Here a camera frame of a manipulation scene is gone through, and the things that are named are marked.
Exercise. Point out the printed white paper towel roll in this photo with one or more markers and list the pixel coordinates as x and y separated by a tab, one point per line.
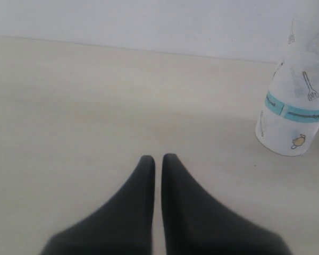
289	118

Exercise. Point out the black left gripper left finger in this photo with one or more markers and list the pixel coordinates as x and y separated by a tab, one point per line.
121	226

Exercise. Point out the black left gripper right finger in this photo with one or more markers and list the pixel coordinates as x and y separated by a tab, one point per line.
196	223

